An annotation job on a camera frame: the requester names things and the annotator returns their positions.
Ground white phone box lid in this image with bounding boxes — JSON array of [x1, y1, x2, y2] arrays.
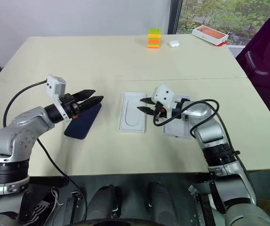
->
[[162, 94, 198, 140]]

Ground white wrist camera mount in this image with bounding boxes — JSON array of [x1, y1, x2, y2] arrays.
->
[[154, 84, 174, 111], [46, 74, 70, 122]]

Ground thin white wires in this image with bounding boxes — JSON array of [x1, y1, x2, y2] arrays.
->
[[51, 187, 64, 206]]

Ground black window frame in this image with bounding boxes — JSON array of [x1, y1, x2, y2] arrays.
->
[[167, 0, 184, 35]]

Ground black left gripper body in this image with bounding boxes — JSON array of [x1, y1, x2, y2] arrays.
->
[[59, 93, 83, 120]]

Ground orange printed phone box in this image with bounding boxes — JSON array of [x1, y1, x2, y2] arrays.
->
[[191, 25, 229, 46]]

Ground dark blue phone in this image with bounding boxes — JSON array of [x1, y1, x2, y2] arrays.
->
[[64, 103, 102, 140]]

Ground dark purple chair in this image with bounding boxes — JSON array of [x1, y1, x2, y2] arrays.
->
[[235, 4, 270, 137]]

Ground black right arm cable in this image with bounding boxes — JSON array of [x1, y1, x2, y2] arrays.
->
[[153, 99, 258, 205]]

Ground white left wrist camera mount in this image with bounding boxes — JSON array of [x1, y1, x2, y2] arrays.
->
[[46, 74, 70, 122]]

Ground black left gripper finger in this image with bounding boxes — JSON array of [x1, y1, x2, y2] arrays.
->
[[79, 95, 105, 113], [72, 89, 96, 102]]

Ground green orange toy block stack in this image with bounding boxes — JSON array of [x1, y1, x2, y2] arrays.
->
[[147, 28, 162, 50]]

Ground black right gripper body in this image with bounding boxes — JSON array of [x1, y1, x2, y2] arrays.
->
[[154, 102, 168, 122]]

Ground white phone box base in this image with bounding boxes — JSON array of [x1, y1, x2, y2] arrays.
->
[[119, 91, 147, 135]]

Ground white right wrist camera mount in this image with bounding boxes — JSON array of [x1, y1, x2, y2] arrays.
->
[[154, 84, 174, 111]]

